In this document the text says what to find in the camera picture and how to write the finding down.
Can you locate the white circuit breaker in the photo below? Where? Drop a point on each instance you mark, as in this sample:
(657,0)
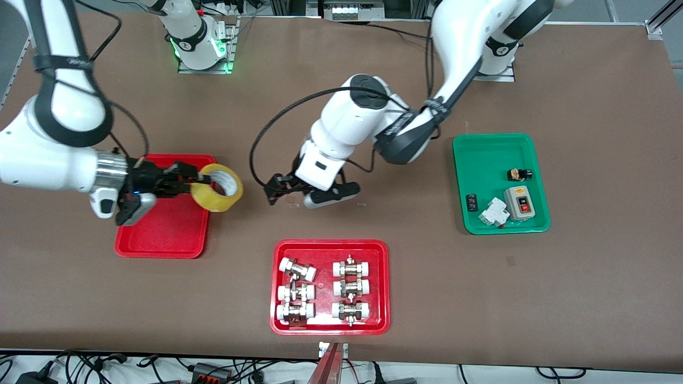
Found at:
(493,212)

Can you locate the black orange connector box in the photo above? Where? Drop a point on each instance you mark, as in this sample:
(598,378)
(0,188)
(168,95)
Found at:
(211,372)

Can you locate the small black terminal block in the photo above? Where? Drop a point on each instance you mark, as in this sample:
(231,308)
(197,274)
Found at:
(471,202)

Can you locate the small black brass knob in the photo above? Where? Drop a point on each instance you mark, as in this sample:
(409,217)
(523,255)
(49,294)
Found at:
(515,174)

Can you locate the grey switch box red button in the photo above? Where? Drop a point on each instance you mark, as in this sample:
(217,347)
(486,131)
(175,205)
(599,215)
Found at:
(515,205)

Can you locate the red tray with fittings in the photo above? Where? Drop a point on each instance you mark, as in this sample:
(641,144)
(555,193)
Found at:
(324,320)

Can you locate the empty red plastic tray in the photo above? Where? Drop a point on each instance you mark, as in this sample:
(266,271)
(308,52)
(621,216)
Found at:
(165,234)

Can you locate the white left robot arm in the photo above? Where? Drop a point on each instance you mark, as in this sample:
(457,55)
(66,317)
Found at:
(347,122)

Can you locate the small silver bracket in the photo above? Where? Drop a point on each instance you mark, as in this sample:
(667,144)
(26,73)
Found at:
(322,349)

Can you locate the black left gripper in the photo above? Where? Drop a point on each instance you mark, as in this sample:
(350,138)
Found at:
(284,184)

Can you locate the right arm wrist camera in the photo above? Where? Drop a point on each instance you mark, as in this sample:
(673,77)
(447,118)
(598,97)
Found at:
(106,205)

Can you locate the white metal pipe fitting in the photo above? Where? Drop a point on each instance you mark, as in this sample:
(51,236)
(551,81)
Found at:
(351,268)
(351,288)
(350,310)
(296,292)
(296,268)
(295,311)

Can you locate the black power adapter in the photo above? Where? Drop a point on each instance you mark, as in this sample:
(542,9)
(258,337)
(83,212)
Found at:
(34,377)

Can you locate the grey socket strip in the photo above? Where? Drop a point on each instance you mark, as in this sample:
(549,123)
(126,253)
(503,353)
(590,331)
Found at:
(352,10)

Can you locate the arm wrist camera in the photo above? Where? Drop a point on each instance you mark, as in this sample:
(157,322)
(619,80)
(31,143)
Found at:
(331,196)
(106,205)

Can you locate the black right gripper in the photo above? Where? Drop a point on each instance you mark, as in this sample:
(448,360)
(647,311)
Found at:
(147,177)

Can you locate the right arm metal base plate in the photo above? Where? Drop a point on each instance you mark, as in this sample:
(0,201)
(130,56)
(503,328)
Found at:
(232,48)

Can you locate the aluminium frame profile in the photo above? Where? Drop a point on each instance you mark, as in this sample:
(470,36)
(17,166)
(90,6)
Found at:
(653,29)

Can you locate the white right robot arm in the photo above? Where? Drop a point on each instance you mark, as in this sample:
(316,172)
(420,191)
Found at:
(42,165)

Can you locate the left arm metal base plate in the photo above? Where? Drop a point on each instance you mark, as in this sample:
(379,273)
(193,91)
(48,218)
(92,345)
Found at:
(504,78)

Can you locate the yellow tape roll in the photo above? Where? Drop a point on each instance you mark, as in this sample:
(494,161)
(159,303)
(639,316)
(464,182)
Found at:
(216,204)

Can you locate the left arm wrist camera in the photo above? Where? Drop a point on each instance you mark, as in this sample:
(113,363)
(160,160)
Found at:
(331,196)

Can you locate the red metal bar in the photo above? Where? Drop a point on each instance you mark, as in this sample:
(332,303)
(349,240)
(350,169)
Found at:
(328,368)

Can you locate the green plastic tray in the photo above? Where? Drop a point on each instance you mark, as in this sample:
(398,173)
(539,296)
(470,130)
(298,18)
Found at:
(493,160)

